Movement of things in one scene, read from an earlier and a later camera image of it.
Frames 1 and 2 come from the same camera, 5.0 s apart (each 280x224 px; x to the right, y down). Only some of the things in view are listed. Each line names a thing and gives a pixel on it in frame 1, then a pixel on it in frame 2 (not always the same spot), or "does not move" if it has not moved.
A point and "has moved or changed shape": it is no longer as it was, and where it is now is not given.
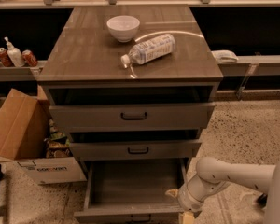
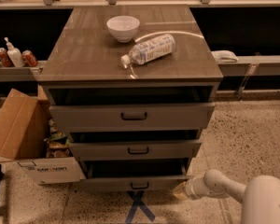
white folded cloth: x=225 y=56 does not move
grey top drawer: x=131 y=117 does not move
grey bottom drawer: x=132 y=191 has moved or changed shape
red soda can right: x=29 y=58 does not move
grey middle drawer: x=135 y=149 does not move
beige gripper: x=186 y=198 to x=189 y=189
